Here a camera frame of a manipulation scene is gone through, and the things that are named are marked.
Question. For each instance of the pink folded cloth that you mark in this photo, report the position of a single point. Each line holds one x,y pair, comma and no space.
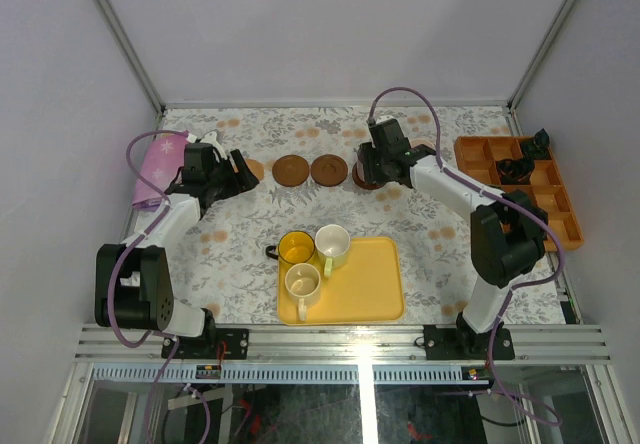
163,159

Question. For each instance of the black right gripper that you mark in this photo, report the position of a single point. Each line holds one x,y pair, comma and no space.
369,153

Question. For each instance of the cream ceramic mug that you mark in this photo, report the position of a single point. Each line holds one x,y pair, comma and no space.
303,283

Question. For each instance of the rolled dark green tie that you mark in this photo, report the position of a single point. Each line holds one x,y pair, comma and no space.
537,146

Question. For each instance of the white mug green handle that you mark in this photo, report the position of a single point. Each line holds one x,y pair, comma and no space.
332,244

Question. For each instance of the brown wooden coaster middle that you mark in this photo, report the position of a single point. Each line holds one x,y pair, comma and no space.
329,170

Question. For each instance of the purple mug black handle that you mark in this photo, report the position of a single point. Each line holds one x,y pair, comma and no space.
357,173

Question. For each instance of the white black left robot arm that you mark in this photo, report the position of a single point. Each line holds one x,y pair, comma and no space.
133,289

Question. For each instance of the yellow glass mug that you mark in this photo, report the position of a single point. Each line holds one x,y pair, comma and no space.
295,247

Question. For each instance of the orange wooden divided organizer box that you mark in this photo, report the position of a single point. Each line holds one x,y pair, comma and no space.
478,158

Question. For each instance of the brown wooden coaster right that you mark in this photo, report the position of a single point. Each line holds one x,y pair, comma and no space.
367,186

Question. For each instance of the floral patterned tablecloth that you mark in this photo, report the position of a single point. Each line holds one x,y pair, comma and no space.
220,263

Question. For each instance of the aluminium front frame rail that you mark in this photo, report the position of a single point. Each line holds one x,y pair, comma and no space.
390,344

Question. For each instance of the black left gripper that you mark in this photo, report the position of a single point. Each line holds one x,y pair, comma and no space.
229,174

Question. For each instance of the woven rattan coaster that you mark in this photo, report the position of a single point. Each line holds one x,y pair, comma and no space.
256,168

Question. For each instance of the pink ceramic mug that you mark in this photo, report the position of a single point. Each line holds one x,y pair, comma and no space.
421,141

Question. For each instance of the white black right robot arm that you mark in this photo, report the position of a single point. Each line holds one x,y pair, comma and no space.
507,231

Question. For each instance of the rolled tie with orange pattern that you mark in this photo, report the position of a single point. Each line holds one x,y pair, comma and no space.
515,171

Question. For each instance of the brown wooden coaster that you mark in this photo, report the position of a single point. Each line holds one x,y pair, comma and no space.
367,186
329,170
290,170

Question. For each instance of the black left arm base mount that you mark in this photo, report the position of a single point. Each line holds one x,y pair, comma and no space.
215,343

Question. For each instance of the brown wooden coaster left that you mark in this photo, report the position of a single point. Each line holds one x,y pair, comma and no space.
290,170

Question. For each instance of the yellow plastic tray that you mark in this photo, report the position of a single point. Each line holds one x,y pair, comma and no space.
367,289

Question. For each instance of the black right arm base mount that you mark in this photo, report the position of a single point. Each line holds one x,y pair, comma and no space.
461,343

